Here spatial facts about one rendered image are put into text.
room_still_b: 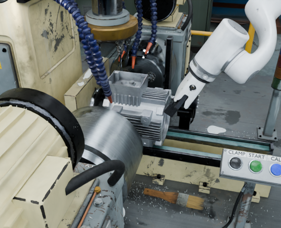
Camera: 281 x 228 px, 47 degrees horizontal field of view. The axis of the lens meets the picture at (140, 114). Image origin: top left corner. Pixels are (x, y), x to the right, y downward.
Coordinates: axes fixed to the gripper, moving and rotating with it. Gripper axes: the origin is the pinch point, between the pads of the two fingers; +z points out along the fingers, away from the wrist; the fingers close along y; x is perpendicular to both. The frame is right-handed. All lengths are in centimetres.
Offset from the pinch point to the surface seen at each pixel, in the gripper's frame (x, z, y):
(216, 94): -26, 18, 66
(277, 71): -28.9, -18.0, 34.4
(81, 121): 20.5, 3.1, -23.3
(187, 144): -14.6, 14.5, 9.0
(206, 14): -20, 54, 313
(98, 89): 22.9, 13.4, 6.5
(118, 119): 12.7, 0.5, -18.0
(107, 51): 58, 155, 286
